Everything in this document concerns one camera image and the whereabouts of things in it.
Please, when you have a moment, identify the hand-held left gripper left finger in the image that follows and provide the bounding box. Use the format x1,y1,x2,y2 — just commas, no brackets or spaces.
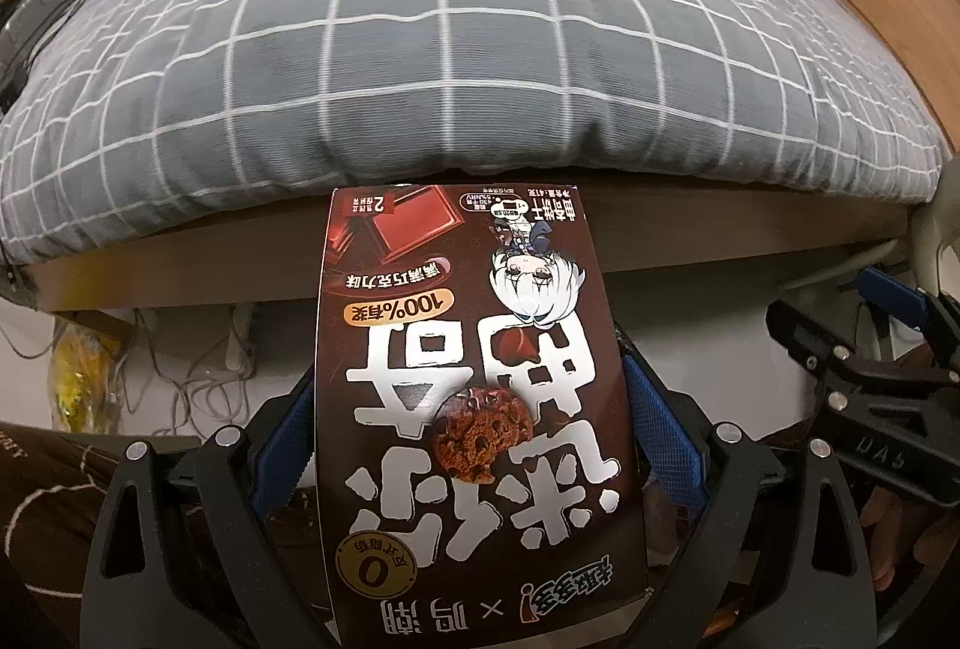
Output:
81,370,331,649

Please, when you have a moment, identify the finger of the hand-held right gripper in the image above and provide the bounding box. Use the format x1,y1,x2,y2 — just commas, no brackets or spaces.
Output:
855,266,960,354
765,298,960,395

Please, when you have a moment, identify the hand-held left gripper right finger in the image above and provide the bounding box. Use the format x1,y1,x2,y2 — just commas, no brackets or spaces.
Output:
613,319,901,649

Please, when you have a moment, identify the brown chocolate cookie box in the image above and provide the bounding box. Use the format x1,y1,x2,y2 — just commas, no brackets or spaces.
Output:
311,185,653,649

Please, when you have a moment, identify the person's right hand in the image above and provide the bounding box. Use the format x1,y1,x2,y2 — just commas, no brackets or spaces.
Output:
859,488,960,594

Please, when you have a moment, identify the yellow plastic bag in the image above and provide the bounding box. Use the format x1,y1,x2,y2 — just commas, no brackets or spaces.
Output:
46,325,122,434

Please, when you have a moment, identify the dark printed cloth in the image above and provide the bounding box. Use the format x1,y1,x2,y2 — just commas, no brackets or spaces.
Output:
0,422,205,649

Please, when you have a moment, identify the bed with grey checked sheet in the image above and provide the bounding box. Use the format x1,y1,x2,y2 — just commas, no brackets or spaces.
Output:
0,0,946,320

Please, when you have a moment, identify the white plastic frame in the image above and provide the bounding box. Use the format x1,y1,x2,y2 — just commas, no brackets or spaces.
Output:
904,157,960,294

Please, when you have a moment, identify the tangle of grey cables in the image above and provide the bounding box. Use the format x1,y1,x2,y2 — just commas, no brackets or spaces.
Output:
124,307,260,444

